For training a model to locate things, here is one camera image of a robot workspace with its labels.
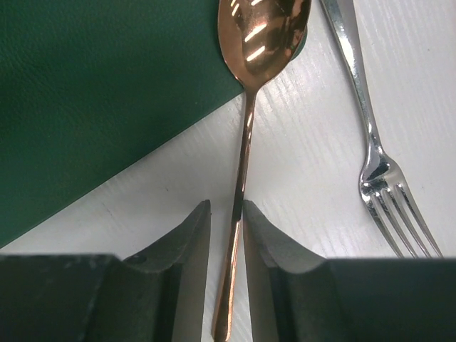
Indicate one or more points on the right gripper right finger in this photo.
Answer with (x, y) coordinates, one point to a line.
(297, 295)

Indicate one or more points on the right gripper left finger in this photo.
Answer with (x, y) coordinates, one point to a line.
(156, 294)

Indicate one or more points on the silver fork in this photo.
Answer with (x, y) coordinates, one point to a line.
(382, 185)

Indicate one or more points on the green placemat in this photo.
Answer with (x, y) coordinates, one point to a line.
(90, 87)

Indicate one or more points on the copper spoon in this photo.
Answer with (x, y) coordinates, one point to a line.
(257, 40)

